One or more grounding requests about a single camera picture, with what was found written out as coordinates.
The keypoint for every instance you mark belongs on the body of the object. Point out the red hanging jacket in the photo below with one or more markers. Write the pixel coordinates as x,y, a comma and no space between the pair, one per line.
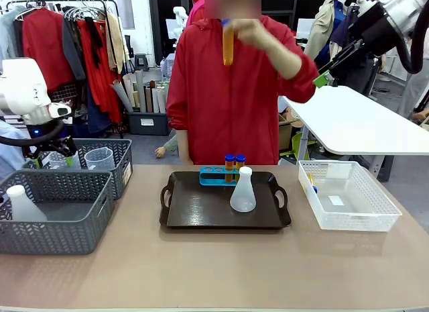
43,50

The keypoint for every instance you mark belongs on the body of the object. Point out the dark grey storage bin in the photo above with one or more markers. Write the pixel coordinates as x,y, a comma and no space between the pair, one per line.
151,122

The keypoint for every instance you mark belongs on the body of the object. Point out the white roll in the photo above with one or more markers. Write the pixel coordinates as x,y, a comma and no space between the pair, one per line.
162,99
155,100

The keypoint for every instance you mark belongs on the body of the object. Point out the light grey hanging garment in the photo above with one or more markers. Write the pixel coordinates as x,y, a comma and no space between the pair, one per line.
8,33

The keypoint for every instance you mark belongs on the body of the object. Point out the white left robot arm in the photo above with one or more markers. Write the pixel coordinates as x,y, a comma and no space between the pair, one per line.
23,90

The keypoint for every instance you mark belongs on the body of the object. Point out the red hanging dress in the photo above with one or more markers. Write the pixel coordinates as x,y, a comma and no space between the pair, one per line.
99,87

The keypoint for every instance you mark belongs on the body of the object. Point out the dark grey hanging jacket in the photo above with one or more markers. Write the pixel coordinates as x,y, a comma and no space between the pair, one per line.
73,53

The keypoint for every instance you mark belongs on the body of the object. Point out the blue test tube rack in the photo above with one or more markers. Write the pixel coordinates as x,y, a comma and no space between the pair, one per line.
214,180

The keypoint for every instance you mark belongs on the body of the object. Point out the mannequin in beige coat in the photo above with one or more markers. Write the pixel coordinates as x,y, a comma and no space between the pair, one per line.
318,33

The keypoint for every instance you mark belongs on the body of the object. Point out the grey paper roll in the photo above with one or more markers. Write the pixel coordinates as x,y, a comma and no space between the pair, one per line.
122,94

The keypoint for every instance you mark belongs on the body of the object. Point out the person in red jacket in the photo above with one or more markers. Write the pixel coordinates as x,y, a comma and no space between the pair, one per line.
218,104

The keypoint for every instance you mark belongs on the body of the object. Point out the person's left hand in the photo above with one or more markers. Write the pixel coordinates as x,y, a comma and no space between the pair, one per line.
256,33

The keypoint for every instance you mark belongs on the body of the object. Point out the person's left forearm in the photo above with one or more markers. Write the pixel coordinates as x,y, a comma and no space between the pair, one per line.
285,60

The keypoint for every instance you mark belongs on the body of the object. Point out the light blue cloth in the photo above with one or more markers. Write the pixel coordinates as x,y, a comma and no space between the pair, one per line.
10,151

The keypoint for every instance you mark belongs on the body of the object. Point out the mannequin arm grey sleeve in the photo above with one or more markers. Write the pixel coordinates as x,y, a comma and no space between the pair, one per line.
167,147

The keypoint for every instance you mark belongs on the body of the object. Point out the orange test tube blue cap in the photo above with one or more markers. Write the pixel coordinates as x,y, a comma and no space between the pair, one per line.
312,184
240,161
228,47
229,167

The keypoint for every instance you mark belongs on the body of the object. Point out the tall grey roll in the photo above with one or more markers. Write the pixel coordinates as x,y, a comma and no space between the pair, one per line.
140,90

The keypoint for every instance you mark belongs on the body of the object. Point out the grey step stool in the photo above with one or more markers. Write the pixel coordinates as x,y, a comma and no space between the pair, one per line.
140,61

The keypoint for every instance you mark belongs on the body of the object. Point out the translucent white conical flask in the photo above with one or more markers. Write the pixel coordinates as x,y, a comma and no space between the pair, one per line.
23,208
243,198

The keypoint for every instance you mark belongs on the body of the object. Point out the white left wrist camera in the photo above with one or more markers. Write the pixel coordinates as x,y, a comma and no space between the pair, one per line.
60,112

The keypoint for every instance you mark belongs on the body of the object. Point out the beige hanging garment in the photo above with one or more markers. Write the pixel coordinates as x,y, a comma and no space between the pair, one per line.
117,43

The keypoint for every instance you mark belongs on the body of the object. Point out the person in grey clothes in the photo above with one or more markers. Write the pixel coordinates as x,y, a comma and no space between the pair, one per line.
415,90

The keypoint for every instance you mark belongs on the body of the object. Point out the person's right forearm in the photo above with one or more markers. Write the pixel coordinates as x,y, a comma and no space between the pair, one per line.
183,147

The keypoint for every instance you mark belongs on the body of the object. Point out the small grey plastic basket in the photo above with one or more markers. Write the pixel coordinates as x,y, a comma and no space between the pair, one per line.
120,157

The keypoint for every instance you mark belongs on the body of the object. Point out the black clothes rack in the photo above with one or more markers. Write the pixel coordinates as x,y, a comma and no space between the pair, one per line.
112,30

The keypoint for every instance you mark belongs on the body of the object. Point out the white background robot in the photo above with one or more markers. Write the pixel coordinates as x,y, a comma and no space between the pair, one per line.
181,18

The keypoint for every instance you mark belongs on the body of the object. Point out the clear plastic beaker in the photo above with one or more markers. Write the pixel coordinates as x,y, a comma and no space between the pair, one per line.
99,159
58,161

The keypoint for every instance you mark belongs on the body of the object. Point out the white table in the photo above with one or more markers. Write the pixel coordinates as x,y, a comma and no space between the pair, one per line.
352,124

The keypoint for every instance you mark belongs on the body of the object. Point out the black hanging scarf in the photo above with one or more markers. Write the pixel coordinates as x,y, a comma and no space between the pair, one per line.
95,40

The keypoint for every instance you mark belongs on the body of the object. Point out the cardboard box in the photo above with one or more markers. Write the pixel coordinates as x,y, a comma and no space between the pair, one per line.
286,131

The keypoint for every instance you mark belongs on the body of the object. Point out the dark brown serving tray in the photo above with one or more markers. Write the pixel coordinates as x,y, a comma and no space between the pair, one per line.
201,208

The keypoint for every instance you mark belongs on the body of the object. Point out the white plastic basket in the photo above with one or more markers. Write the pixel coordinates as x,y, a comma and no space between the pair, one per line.
355,221

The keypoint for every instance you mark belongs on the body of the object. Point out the dark brown roll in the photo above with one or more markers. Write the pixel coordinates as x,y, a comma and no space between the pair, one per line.
149,99

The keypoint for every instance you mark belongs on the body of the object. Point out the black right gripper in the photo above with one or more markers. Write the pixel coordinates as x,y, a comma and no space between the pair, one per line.
375,30

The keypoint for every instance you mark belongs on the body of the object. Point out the large grey plastic basket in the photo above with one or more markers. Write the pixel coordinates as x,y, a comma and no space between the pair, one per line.
57,231

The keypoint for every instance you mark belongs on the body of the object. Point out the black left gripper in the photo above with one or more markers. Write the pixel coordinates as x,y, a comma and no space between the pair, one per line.
50,145

